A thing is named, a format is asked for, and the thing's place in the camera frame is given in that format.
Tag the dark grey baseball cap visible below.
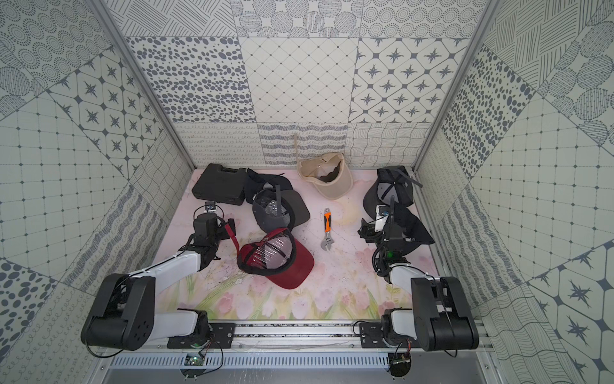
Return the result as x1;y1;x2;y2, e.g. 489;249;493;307
363;166;423;219

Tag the black cap with white logo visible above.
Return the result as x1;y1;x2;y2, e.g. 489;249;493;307
244;169;293;204

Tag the beige baseball cap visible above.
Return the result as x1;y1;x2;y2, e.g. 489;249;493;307
294;135;353;200

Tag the red baseball cap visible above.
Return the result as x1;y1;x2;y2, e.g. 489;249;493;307
225;223;315;290

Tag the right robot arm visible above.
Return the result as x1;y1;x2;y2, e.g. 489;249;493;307
358;217;480;354

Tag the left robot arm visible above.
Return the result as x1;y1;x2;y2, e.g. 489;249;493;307
81;212;238;352

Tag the black plastic tool case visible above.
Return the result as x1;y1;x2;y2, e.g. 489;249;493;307
192;163;247;206

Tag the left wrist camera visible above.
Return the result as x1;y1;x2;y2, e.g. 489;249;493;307
203;202;217;213

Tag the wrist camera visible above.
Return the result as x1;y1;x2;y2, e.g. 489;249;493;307
374;205;390;232
203;202;217;213

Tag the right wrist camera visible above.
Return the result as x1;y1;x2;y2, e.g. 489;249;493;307
374;205;390;232

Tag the orange handled adjustable wrench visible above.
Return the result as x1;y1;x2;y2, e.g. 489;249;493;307
321;208;334;251

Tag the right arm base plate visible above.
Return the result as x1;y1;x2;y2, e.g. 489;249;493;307
353;320;419;349

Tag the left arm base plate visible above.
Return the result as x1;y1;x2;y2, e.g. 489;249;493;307
166;323;237;350

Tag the aluminium front rail frame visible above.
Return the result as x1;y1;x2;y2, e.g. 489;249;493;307
86;320;504;383

